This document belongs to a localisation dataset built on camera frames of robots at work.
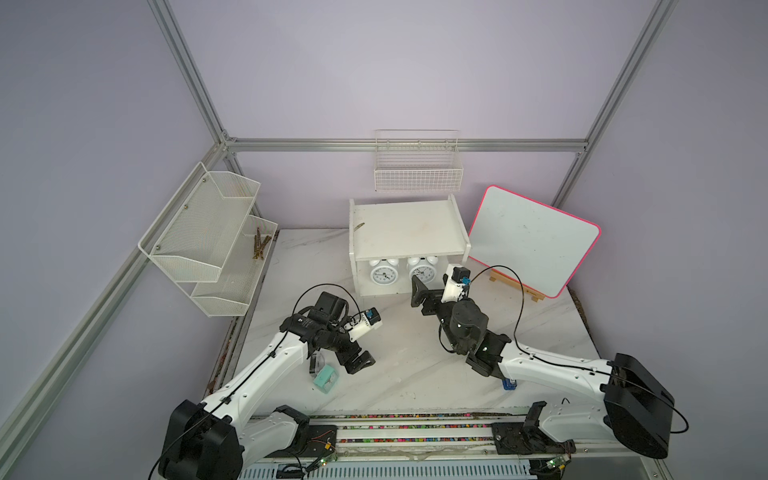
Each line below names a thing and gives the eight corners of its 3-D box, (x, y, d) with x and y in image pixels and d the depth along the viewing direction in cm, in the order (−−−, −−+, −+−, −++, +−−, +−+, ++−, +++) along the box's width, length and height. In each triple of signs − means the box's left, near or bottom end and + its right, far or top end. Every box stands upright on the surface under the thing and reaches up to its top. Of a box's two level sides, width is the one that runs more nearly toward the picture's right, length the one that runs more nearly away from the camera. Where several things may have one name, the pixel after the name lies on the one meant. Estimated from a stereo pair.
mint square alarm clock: (317, 386, 84) (313, 379, 80) (329, 371, 87) (325, 363, 83) (328, 394, 83) (324, 388, 78) (339, 378, 86) (337, 371, 81)
